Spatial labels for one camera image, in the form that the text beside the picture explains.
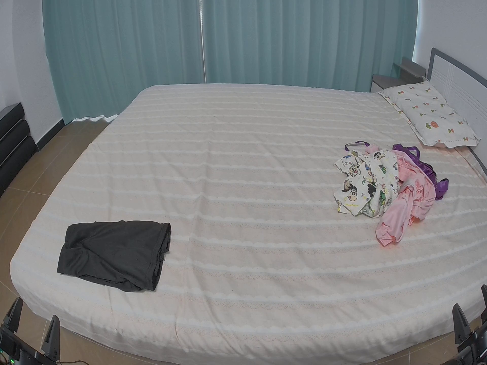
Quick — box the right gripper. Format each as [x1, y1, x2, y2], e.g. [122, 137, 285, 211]
[451, 284, 487, 365]

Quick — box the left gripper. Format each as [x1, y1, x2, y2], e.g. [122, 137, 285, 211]
[0, 297, 61, 365]

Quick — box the black T-shirt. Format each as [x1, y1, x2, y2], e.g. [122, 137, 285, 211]
[57, 221, 172, 293]

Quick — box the bed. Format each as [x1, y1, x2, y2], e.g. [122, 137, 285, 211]
[9, 47, 487, 356]

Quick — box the pink garment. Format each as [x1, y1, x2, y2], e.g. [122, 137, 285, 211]
[365, 145, 437, 248]

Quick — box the purple garment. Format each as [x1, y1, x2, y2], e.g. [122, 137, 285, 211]
[392, 144, 449, 200]

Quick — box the white printed garment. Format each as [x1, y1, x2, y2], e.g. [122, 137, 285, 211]
[334, 140, 400, 218]

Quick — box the black chest of drawers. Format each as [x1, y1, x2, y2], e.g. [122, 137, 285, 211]
[0, 103, 37, 197]

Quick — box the white printed pillow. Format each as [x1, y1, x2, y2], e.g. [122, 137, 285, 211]
[377, 81, 482, 148]

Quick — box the grey bedside table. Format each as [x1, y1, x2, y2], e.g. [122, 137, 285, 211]
[371, 57, 427, 92]

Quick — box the blue-green curtain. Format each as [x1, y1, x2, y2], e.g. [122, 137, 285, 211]
[42, 0, 206, 125]
[201, 0, 421, 92]

